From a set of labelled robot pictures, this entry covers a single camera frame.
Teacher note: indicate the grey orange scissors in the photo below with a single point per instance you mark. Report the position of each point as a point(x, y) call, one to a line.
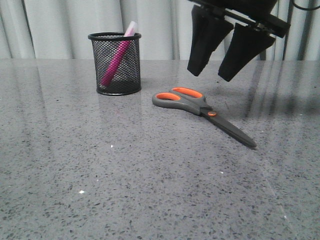
point(194, 102)

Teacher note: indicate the pink highlighter pen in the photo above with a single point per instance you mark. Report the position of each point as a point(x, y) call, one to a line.
point(119, 54)

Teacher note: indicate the grey-green curtain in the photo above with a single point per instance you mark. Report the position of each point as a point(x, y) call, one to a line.
point(59, 29)

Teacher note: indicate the black mesh pen holder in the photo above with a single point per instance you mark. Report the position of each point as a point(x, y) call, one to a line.
point(127, 79)

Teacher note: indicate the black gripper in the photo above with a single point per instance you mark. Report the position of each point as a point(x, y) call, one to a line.
point(209, 28)

